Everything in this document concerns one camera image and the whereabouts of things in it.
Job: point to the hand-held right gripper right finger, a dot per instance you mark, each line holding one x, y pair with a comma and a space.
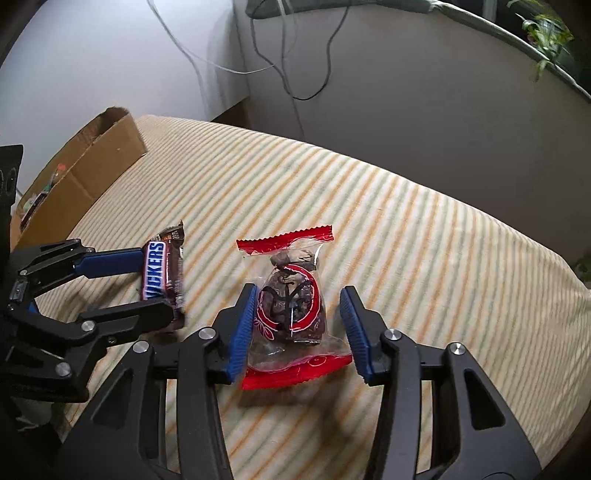
355, 332

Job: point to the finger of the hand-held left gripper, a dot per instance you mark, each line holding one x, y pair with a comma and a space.
134, 318
111, 263

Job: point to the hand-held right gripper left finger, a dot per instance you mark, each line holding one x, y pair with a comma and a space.
242, 332

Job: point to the large brown chocolate bar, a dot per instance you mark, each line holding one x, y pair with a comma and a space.
154, 272

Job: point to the red-wrapped chocolate cake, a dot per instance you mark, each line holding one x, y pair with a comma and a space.
291, 304

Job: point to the brown cardboard box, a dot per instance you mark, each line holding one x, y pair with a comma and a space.
92, 175

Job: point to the striped blanket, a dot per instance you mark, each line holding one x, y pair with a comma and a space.
415, 230

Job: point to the white cabinet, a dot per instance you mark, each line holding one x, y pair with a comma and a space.
115, 55

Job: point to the potted spider plant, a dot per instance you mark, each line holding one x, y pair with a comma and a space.
547, 37

